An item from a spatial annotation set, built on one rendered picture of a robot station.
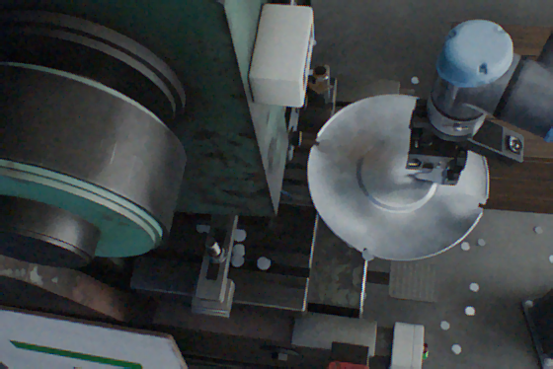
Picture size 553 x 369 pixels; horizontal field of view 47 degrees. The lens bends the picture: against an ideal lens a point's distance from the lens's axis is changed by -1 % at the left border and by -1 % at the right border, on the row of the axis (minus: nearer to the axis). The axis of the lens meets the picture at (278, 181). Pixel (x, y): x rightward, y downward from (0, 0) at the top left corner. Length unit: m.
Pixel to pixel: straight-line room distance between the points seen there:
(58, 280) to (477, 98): 0.70
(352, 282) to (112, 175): 0.77
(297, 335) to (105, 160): 0.76
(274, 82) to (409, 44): 1.68
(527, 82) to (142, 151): 0.46
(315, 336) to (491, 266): 0.85
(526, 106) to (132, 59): 0.45
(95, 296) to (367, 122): 0.55
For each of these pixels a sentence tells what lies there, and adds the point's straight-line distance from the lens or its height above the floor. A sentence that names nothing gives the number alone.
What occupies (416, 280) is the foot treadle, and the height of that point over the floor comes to 0.16.
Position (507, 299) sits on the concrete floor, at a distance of 1.84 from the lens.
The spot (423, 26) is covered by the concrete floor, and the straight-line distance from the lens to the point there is 2.19.
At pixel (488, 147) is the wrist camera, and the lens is 0.90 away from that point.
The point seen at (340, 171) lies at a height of 0.79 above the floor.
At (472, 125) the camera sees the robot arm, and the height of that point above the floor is 1.02.
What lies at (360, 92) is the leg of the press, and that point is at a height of 0.64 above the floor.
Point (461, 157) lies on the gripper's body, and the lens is 0.91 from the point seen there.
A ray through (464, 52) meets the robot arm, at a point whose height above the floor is 1.15.
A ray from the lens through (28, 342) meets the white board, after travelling 1.48.
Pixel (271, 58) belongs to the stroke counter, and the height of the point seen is 1.34.
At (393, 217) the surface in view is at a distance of 1.02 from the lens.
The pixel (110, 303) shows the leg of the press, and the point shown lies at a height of 0.64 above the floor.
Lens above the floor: 1.73
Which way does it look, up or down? 66 degrees down
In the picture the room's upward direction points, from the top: 12 degrees counter-clockwise
